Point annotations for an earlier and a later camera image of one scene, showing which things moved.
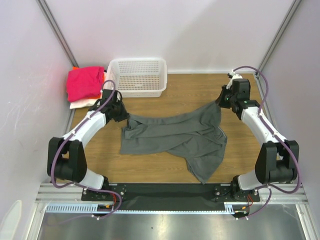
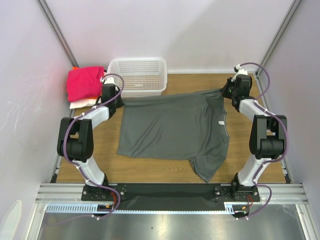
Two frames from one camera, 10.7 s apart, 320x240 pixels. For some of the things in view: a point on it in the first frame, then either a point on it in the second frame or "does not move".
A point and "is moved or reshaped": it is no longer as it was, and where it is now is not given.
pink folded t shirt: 84,82 does not move
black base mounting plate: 171,196 does not move
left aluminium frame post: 43,5 does not move
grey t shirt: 194,134 is moved or reshaped
